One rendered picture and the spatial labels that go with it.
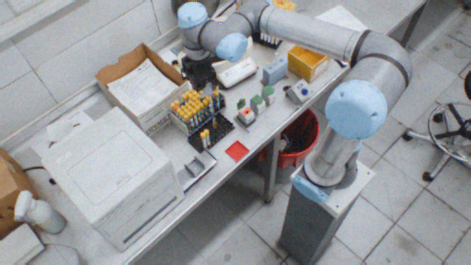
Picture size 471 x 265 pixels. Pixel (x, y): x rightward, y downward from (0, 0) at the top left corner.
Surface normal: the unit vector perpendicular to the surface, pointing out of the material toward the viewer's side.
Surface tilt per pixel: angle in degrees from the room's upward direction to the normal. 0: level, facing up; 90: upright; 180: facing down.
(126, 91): 1
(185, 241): 0
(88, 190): 0
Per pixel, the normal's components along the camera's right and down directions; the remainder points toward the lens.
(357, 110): -0.60, 0.62
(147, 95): 0.00, -0.53
